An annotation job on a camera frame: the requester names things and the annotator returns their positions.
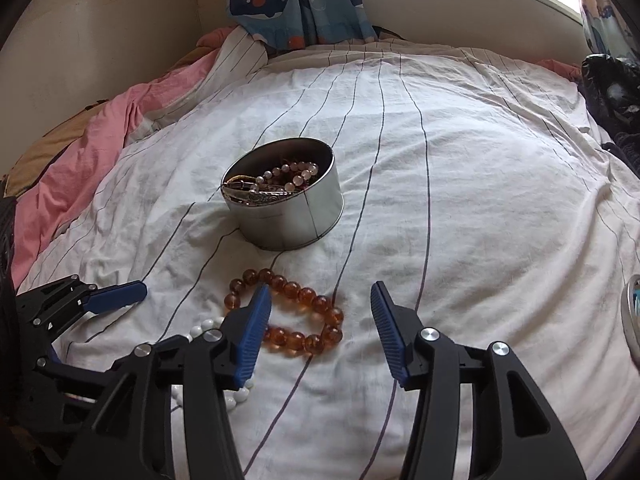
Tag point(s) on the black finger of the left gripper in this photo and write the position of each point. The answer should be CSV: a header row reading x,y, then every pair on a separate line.
x,y
171,348

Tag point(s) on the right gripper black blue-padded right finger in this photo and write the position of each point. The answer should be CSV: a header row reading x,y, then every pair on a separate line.
x,y
515,435

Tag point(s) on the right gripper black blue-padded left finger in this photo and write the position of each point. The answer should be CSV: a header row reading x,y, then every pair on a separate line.
x,y
128,432

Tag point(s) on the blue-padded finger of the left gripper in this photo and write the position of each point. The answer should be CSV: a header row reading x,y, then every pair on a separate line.
x,y
115,297

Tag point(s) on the pink blanket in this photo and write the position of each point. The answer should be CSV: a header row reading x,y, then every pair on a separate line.
x,y
69,184

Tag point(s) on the tan pillow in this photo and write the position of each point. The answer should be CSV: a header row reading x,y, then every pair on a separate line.
x,y
32,165

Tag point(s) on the round silver tin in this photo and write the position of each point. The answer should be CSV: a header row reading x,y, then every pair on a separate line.
x,y
306,168

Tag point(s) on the white striped duvet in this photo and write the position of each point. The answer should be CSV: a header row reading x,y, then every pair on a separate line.
x,y
476,187

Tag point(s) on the blue whale curtain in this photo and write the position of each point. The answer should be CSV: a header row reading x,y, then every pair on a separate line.
x,y
286,25

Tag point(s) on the black garment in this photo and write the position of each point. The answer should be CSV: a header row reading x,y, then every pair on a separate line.
x,y
610,87

